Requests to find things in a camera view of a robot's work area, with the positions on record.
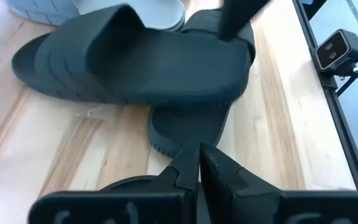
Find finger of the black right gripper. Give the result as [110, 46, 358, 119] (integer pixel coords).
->
[218, 0, 272, 42]

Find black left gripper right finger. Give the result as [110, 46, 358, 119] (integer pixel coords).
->
[200, 143, 284, 224]

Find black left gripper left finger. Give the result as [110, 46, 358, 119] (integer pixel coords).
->
[144, 144, 200, 200]

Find black slide sandal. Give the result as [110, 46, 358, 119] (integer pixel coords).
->
[11, 2, 257, 108]
[147, 7, 257, 159]

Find grey slide sandal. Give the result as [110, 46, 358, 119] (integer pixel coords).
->
[1, 0, 186, 32]

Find black table-level camera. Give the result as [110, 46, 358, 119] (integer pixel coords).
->
[314, 29, 358, 97]

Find black aluminium table frame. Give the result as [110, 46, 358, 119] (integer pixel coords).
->
[292, 0, 358, 191]

